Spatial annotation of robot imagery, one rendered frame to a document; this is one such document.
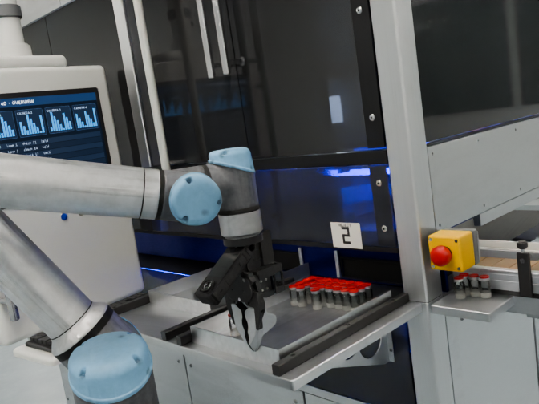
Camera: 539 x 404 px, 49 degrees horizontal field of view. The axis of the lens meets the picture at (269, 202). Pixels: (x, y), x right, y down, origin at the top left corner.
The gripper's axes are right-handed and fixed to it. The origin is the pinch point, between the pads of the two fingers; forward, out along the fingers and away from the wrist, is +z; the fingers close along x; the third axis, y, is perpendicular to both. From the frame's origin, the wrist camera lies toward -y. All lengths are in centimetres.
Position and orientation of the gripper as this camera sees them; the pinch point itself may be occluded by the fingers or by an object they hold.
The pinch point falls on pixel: (250, 345)
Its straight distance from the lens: 109.1
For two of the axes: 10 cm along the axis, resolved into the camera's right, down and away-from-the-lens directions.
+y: 7.1, -2.0, 6.8
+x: -6.9, 0.0, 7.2
